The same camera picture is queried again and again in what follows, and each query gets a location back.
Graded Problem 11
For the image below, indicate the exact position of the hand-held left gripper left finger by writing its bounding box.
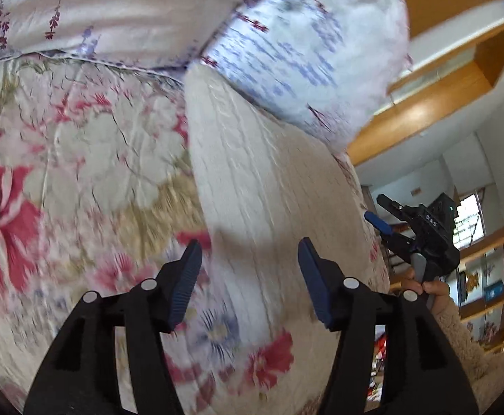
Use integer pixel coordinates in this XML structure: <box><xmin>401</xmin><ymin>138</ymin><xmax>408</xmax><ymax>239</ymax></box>
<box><xmin>23</xmin><ymin>239</ymin><xmax>204</xmax><ymax>415</ymax></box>

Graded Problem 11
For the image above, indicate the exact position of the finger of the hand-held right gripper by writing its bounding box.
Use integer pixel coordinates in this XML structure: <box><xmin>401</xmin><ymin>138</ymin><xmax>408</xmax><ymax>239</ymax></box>
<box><xmin>376</xmin><ymin>194</ymin><xmax>413</xmax><ymax>222</ymax></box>
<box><xmin>364</xmin><ymin>210</ymin><xmax>418</xmax><ymax>265</ymax></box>

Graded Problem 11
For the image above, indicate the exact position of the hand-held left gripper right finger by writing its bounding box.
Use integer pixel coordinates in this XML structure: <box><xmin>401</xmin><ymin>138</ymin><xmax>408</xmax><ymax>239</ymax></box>
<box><xmin>297</xmin><ymin>237</ymin><xmax>479</xmax><ymax>415</ymax></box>

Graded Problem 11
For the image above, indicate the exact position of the beige cable-knit sweater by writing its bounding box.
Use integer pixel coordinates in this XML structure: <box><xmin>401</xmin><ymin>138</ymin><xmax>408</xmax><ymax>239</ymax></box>
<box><xmin>184</xmin><ymin>63</ymin><xmax>391</xmax><ymax>415</ymax></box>

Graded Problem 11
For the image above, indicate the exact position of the person's right forearm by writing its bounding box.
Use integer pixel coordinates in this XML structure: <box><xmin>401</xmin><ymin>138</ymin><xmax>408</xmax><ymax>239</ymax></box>
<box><xmin>427</xmin><ymin>287</ymin><xmax>504</xmax><ymax>415</ymax></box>

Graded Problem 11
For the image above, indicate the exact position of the person's right hand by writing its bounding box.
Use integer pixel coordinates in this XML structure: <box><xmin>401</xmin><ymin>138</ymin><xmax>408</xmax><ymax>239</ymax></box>
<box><xmin>401</xmin><ymin>267</ymin><xmax>446</xmax><ymax>308</ymax></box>

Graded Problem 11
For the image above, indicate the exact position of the window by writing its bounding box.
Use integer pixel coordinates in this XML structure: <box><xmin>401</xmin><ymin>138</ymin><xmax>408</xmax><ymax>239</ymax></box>
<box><xmin>454</xmin><ymin>190</ymin><xmax>487</xmax><ymax>249</ymax></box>

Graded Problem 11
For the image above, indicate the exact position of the wooden shelf unit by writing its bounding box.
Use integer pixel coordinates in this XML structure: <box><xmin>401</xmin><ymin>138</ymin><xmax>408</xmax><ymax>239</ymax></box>
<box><xmin>446</xmin><ymin>229</ymin><xmax>504</xmax><ymax>355</ymax></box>
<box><xmin>347</xmin><ymin>0</ymin><xmax>504</xmax><ymax>166</ymax></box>

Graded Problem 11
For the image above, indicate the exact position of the blue box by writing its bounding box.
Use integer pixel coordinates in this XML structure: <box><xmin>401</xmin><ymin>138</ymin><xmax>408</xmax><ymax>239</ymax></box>
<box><xmin>483</xmin><ymin>282</ymin><xmax>504</xmax><ymax>302</ymax></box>

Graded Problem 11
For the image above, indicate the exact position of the floral bedspread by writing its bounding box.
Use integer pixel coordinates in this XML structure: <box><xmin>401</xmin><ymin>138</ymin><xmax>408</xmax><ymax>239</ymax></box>
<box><xmin>0</xmin><ymin>52</ymin><xmax>391</xmax><ymax>415</ymax></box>

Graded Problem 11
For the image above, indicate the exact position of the blue-white floral pillow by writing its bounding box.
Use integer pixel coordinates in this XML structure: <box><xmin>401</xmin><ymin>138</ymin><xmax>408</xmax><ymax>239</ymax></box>
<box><xmin>200</xmin><ymin>0</ymin><xmax>413</xmax><ymax>153</ymax></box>

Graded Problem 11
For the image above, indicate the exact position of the pink-white floral pillow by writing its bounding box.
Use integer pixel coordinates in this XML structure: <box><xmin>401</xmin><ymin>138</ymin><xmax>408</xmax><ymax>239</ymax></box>
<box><xmin>0</xmin><ymin>0</ymin><xmax>279</xmax><ymax>72</ymax></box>

